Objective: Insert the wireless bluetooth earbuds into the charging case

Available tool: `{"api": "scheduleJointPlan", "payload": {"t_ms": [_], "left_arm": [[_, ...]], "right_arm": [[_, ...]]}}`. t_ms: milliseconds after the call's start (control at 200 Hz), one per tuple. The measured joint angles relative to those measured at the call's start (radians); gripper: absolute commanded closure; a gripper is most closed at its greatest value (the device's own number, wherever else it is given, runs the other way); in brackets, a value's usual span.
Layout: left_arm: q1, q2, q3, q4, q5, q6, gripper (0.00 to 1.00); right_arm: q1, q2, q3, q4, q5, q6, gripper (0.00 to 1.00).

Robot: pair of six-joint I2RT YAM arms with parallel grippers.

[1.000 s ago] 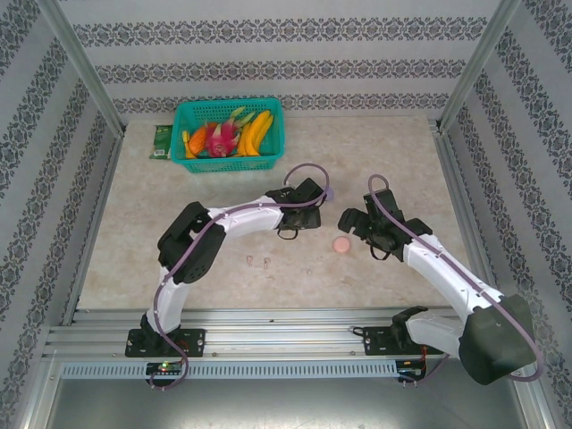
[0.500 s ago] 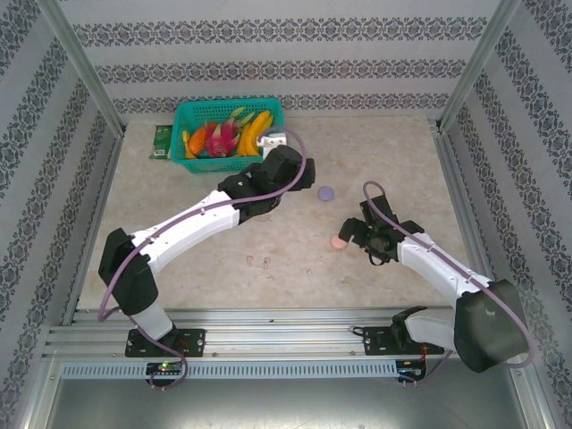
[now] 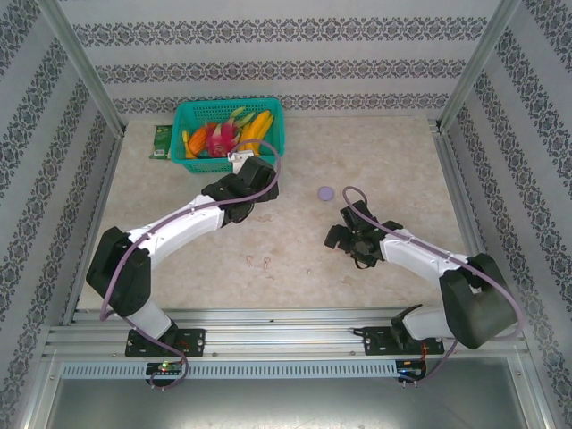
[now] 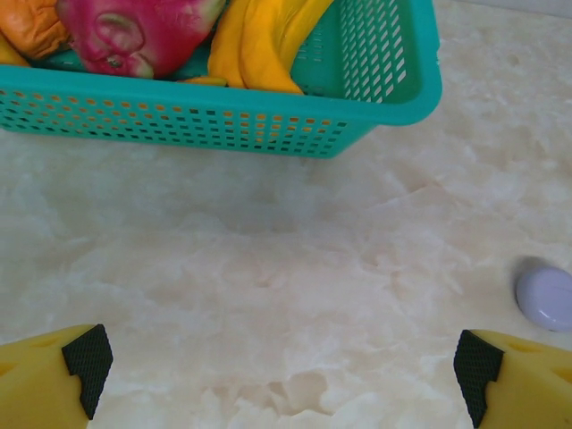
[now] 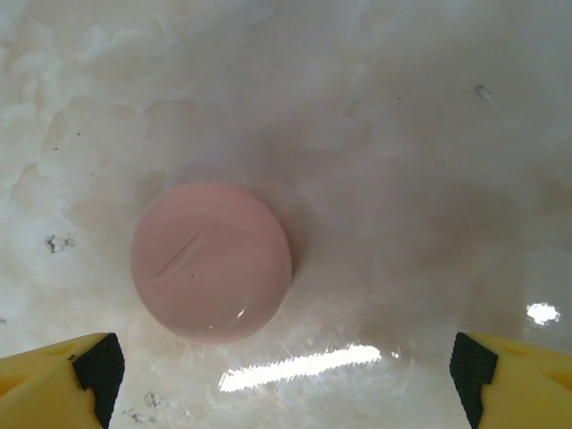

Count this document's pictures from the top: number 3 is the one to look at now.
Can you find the purple earbud charging case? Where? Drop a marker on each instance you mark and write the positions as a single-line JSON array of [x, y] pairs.
[[326, 193]]

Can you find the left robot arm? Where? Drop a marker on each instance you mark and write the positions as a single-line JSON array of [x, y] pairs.
[[179, 225]]

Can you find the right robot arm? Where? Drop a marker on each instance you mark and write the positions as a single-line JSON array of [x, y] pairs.
[[482, 304]]

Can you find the teal plastic basket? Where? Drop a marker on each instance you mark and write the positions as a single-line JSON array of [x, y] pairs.
[[201, 166]]

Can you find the pink dragon fruit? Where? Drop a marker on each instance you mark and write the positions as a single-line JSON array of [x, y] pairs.
[[219, 139]]

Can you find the yellow banana bunch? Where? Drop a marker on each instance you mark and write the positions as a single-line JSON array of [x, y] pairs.
[[257, 129]]

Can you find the orange mango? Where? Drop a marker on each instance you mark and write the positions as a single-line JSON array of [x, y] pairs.
[[196, 139]]

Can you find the small yellow fruit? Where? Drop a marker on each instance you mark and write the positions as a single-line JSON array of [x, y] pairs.
[[186, 143]]

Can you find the green snack packet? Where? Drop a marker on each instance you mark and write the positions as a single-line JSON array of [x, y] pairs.
[[161, 142]]

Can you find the grey sheet metal panel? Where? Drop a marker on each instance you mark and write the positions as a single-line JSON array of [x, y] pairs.
[[286, 406]]

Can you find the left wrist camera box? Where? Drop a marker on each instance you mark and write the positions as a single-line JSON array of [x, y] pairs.
[[239, 156]]

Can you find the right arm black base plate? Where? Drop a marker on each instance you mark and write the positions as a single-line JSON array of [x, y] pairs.
[[380, 342]]

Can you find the aluminium side rail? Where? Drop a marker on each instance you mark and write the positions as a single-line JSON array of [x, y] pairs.
[[106, 179], [456, 179]]

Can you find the aluminium mounting rail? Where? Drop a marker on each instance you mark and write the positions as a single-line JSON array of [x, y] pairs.
[[286, 333]]

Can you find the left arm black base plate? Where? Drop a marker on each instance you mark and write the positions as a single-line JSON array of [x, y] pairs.
[[192, 343]]

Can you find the aluminium frame post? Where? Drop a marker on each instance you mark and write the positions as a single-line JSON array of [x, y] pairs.
[[476, 67], [82, 67]]

